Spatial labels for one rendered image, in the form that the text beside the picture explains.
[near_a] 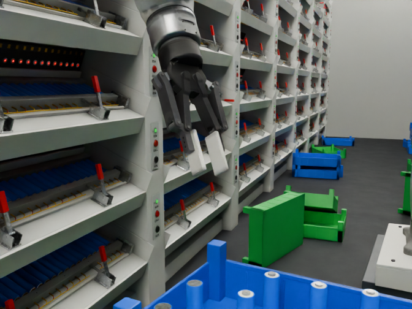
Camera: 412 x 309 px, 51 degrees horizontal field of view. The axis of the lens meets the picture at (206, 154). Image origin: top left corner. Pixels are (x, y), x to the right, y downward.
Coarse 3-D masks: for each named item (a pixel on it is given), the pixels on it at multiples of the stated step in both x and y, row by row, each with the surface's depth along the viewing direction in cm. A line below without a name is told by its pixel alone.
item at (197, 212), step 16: (208, 176) 179; (176, 192) 156; (192, 192) 161; (208, 192) 170; (224, 192) 177; (176, 208) 142; (192, 208) 153; (208, 208) 158; (224, 208) 174; (176, 224) 137; (192, 224) 141; (176, 240) 128
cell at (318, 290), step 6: (312, 282) 47; (318, 282) 47; (312, 288) 46; (318, 288) 46; (324, 288) 46; (312, 294) 46; (318, 294) 46; (324, 294) 46; (312, 300) 46; (318, 300) 46; (324, 300) 46; (312, 306) 47; (318, 306) 46; (324, 306) 46
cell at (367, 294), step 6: (366, 294) 45; (372, 294) 44; (378, 294) 45; (360, 300) 45; (366, 300) 44; (372, 300) 44; (378, 300) 44; (360, 306) 45; (366, 306) 44; (372, 306) 44; (378, 306) 45
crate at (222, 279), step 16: (208, 256) 55; (224, 256) 56; (208, 272) 56; (224, 272) 56; (240, 272) 55; (256, 272) 54; (176, 288) 49; (208, 288) 56; (224, 288) 57; (240, 288) 56; (256, 288) 54; (288, 288) 52; (304, 288) 51; (336, 288) 49; (352, 288) 48; (128, 304) 40; (176, 304) 49; (208, 304) 55; (224, 304) 55; (256, 304) 55; (288, 304) 53; (304, 304) 52; (336, 304) 50; (352, 304) 49; (384, 304) 47; (400, 304) 46
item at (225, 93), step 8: (208, 80) 172; (224, 88) 170; (224, 96) 171; (232, 96) 170; (192, 104) 142; (224, 104) 164; (232, 104) 170; (192, 112) 134; (224, 112) 166; (192, 120) 137; (200, 120) 145
